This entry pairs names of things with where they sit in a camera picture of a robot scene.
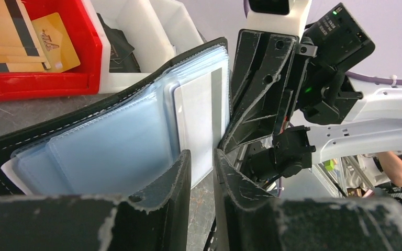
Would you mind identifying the white plastic bin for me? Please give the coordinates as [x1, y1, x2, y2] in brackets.
[81, 0, 177, 94]
[150, 0, 204, 55]

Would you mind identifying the black wallet in bin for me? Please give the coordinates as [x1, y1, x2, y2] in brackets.
[97, 13, 141, 73]

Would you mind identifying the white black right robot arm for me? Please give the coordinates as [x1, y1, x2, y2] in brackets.
[219, 1, 402, 182]

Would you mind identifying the stack of gold credit cards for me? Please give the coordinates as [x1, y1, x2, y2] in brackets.
[0, 1, 81, 73]

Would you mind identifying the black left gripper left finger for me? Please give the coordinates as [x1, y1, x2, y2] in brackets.
[0, 150, 191, 250]

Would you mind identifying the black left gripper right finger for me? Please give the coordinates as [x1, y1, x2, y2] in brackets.
[213, 149, 402, 250]

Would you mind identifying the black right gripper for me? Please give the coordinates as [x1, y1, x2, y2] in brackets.
[219, 29, 316, 184]

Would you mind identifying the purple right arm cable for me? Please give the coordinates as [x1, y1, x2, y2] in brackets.
[344, 71, 402, 87]

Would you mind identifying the red plastic bin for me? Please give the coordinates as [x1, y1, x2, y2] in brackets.
[0, 1, 103, 101]

